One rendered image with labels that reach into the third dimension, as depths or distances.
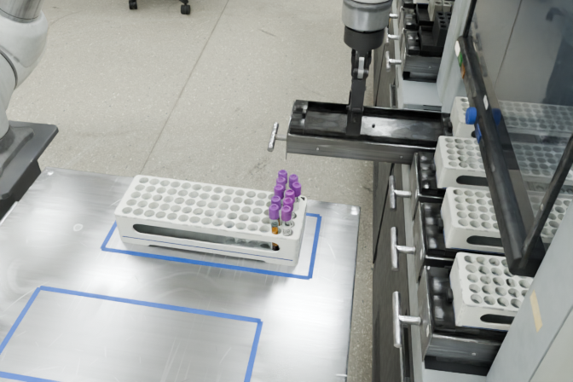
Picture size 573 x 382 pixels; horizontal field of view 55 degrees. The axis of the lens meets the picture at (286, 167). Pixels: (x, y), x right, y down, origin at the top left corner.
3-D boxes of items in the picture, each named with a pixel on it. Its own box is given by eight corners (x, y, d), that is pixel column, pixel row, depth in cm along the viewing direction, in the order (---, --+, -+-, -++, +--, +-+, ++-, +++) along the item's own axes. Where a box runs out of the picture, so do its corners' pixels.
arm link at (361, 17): (392, -14, 103) (388, 16, 107) (344, -17, 104) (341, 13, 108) (394, 6, 96) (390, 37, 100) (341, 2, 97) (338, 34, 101)
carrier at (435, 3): (438, 26, 157) (442, 5, 153) (431, 25, 157) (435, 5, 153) (434, 8, 166) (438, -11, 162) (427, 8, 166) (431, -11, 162)
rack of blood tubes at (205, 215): (305, 222, 95) (308, 196, 91) (298, 267, 88) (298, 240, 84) (141, 200, 99) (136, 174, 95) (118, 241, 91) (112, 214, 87)
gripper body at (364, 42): (385, 35, 100) (379, 79, 106) (384, 15, 107) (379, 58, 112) (344, 31, 101) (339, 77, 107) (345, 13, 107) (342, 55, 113)
